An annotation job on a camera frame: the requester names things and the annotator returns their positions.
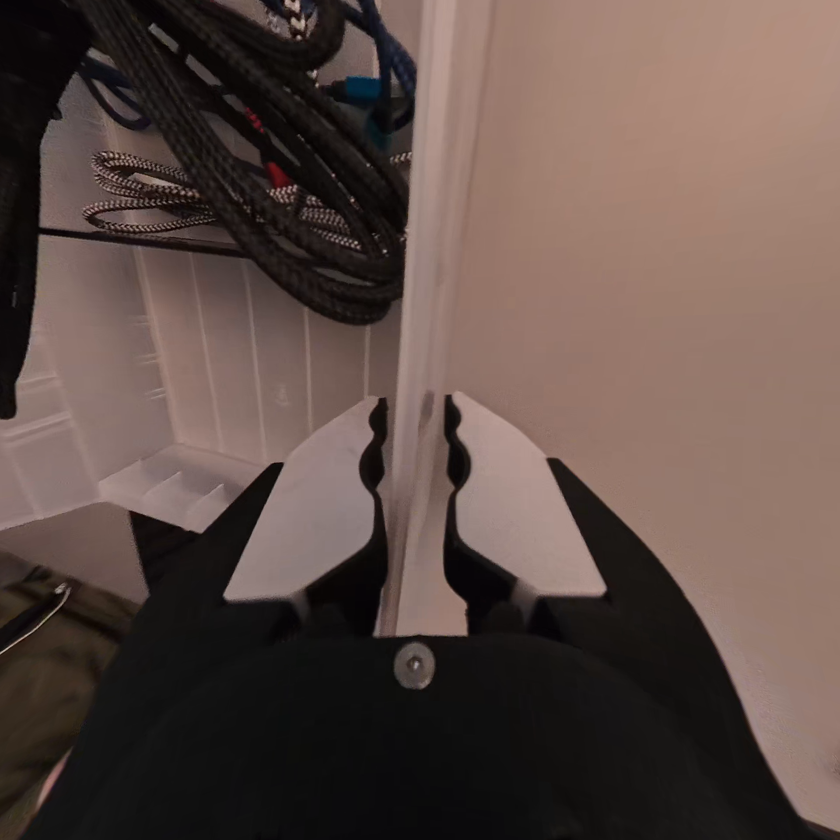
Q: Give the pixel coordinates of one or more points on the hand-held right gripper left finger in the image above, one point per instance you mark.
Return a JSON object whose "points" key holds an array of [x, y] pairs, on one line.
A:
{"points": [[308, 518]]}

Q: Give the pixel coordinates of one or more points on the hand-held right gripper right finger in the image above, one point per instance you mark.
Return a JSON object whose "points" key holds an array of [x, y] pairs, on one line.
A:
{"points": [[525, 518]]}

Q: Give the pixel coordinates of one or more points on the olive green shirt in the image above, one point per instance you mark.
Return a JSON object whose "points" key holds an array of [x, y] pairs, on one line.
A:
{"points": [[52, 689]]}

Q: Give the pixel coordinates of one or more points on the clear plastic bin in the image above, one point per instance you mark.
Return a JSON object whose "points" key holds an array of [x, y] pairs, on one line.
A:
{"points": [[216, 367]]}

